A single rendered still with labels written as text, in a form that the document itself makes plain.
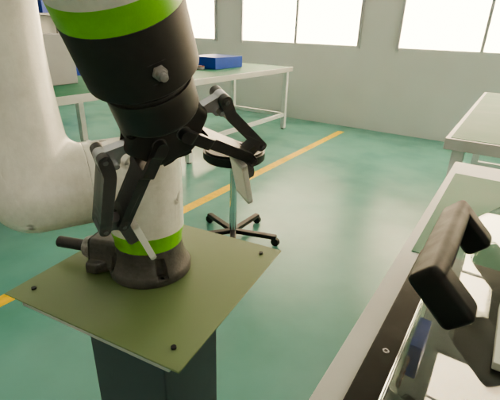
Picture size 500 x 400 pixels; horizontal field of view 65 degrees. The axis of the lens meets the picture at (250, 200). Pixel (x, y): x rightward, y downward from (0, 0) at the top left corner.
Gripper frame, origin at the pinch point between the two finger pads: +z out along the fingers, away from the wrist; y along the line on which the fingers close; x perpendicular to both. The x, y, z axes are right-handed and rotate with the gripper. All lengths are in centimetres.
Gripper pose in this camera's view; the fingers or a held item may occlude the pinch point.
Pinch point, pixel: (197, 217)
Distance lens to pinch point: 48.7
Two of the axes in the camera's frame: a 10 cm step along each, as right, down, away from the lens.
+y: -8.3, 4.8, -2.7
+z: 1.0, 6.1, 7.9
